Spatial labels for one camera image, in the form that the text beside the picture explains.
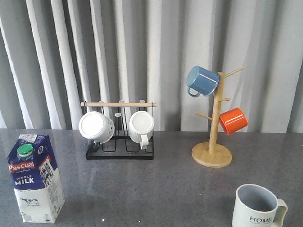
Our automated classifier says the grey white curtain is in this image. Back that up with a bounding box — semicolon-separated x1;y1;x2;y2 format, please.
0;0;303;133

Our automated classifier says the blue enamel mug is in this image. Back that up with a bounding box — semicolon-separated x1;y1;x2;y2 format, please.
187;66;220;97

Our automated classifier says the smooth white mug on rack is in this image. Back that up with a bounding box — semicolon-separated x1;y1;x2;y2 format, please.
79;111;115;152

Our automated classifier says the blue white milk carton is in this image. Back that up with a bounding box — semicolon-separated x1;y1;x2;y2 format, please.
8;134;65;223

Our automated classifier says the white HOME mug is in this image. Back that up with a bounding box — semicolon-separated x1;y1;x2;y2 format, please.
232;184;288;227

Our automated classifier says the orange enamel mug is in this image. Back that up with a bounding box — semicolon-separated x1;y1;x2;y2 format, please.
219;108;248;135

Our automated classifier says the black wire mug rack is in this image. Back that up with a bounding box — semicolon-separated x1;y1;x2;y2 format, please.
81;100;157;160

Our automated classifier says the wooden mug tree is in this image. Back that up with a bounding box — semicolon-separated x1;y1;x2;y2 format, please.
191;67;244;168

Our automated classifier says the ribbed white mug on rack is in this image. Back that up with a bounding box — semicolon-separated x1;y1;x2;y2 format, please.
129;111;154;149

